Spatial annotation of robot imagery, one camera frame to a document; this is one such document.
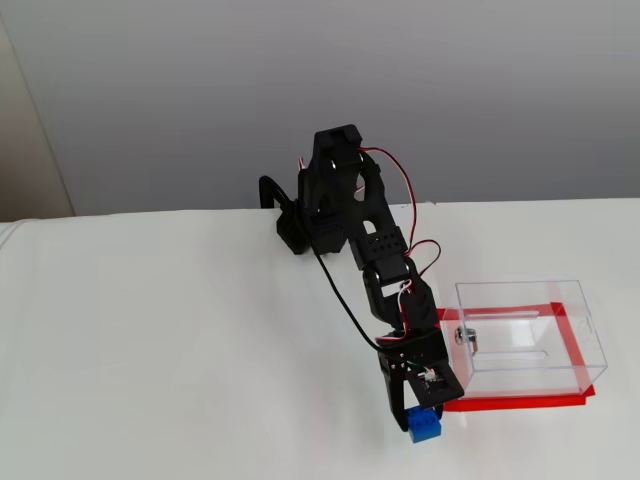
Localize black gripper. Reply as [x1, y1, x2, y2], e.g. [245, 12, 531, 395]
[375, 329, 450, 434]

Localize blue lego brick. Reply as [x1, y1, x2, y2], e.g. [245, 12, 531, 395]
[405, 405, 445, 445]

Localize silver box lock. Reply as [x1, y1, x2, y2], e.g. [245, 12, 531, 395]
[453, 325, 482, 357]

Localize transparent plastic box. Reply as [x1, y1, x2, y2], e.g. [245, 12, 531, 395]
[443, 279, 609, 401]

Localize black table clamp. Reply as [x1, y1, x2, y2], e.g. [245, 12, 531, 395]
[258, 174, 296, 211]

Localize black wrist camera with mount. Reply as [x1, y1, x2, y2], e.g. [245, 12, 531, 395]
[405, 358, 464, 407]

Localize red tape frame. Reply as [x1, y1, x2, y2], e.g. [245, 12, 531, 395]
[433, 301, 597, 414]

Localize black camera cable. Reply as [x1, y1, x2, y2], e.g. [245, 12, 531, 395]
[309, 244, 384, 354]

